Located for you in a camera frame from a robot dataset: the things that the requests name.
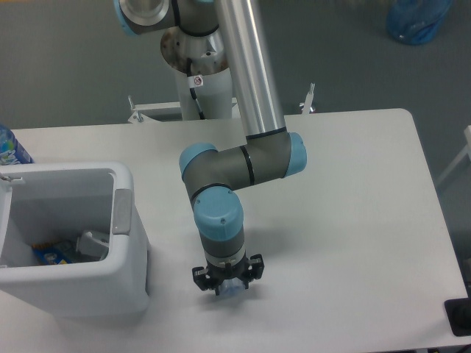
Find white base bracket left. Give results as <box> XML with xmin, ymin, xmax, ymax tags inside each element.
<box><xmin>127</xmin><ymin>95</ymin><xmax>182</xmax><ymax>124</ymax></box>

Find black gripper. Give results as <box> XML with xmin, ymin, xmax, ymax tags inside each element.
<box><xmin>191</xmin><ymin>254</ymin><xmax>264</xmax><ymax>296</ymax></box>

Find white trash can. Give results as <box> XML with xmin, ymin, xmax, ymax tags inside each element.
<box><xmin>1</xmin><ymin>162</ymin><xmax>149</xmax><ymax>317</ymax></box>

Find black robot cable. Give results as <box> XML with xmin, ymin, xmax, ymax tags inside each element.
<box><xmin>185</xmin><ymin>57</ymin><xmax>206</xmax><ymax>121</ymax></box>

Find metal levelling foot right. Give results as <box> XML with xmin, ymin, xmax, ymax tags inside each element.
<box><xmin>299</xmin><ymin>82</ymin><xmax>316</xmax><ymax>115</ymax></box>

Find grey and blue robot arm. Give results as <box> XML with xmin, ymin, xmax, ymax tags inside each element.
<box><xmin>114</xmin><ymin>1</ymin><xmax>307</xmax><ymax>294</ymax></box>

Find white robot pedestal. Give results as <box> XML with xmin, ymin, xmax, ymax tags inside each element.
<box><xmin>160</xmin><ymin>26</ymin><xmax>233</xmax><ymax>121</ymax></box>

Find blue snack wrapper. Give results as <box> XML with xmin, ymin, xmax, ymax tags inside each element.
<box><xmin>31</xmin><ymin>242</ymin><xmax>73</xmax><ymax>265</ymax></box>

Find clear plastic water bottle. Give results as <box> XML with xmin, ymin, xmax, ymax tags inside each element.
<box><xmin>219</xmin><ymin>278</ymin><xmax>245</xmax><ymax>297</ymax></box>

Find white paper packet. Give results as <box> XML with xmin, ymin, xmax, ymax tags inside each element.
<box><xmin>76</xmin><ymin>230</ymin><xmax>110</xmax><ymax>260</ymax></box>

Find white frame at right edge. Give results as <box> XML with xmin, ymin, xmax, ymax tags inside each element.
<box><xmin>435</xmin><ymin>126</ymin><xmax>470</xmax><ymax>190</ymax></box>

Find black device at table edge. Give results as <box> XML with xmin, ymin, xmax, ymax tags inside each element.
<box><xmin>445</xmin><ymin>298</ymin><xmax>470</xmax><ymax>337</ymax></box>

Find blue labelled bottle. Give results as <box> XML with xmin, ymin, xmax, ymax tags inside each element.
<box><xmin>1</xmin><ymin>125</ymin><xmax>34</xmax><ymax>165</ymax></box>

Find blue plastic bag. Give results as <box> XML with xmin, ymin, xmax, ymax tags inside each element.
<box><xmin>385</xmin><ymin>0</ymin><xmax>454</xmax><ymax>46</ymax></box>

